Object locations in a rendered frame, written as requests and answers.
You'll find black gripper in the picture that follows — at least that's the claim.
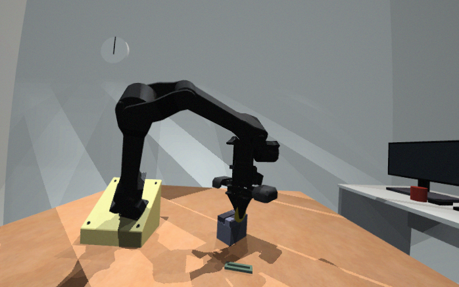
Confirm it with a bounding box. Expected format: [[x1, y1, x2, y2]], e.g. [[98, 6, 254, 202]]
[[212, 161, 278, 219]]

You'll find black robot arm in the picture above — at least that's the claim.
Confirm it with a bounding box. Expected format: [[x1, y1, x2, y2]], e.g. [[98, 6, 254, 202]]
[[109, 80, 280, 221]]

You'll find gold coin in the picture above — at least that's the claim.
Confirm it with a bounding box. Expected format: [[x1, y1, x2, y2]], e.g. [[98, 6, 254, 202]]
[[235, 207, 246, 222]]

